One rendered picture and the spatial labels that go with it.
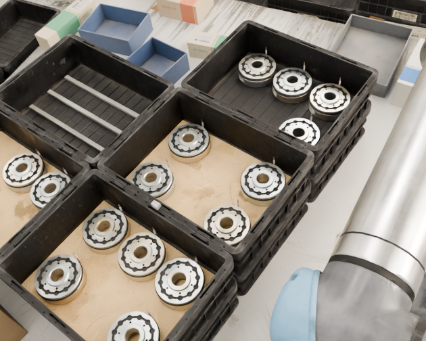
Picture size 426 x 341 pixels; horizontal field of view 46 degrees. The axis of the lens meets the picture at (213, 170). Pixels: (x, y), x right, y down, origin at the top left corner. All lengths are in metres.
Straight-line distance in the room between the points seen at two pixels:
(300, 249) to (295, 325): 0.84
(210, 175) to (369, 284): 0.83
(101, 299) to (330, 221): 0.58
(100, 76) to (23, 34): 1.10
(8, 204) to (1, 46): 1.35
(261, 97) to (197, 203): 0.37
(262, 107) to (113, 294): 0.60
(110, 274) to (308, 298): 0.76
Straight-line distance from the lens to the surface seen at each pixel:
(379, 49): 1.70
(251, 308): 1.18
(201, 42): 1.65
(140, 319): 1.04
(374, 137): 1.46
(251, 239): 0.99
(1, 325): 1.20
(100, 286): 1.12
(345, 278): 0.42
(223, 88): 1.39
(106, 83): 1.48
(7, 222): 1.29
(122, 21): 1.88
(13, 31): 2.62
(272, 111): 1.32
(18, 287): 1.08
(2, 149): 1.44
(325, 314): 0.41
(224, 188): 1.18
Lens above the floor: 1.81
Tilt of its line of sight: 54 degrees down
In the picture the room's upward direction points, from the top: 10 degrees counter-clockwise
